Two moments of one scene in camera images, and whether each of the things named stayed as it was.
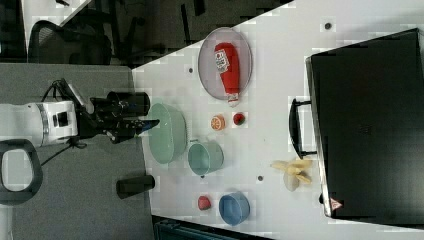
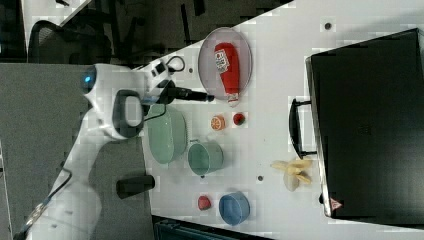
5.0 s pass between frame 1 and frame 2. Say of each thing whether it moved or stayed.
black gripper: moved
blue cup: stayed
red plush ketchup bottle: stayed
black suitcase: stayed
